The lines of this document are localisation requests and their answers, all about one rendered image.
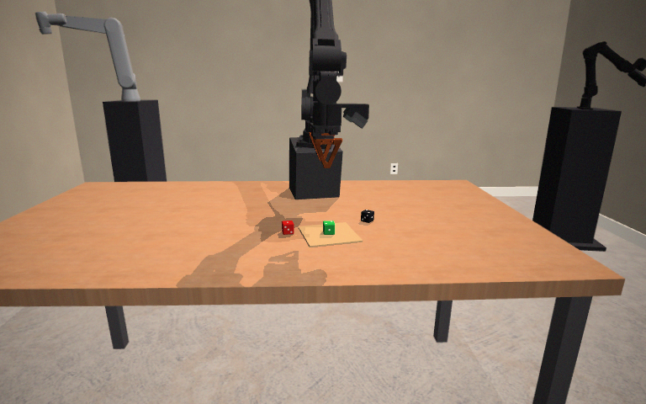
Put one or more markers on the green die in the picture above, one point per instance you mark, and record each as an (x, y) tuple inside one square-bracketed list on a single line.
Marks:
[(329, 227)]

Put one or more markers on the red die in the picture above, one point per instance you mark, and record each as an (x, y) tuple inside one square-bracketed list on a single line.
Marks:
[(287, 227)]

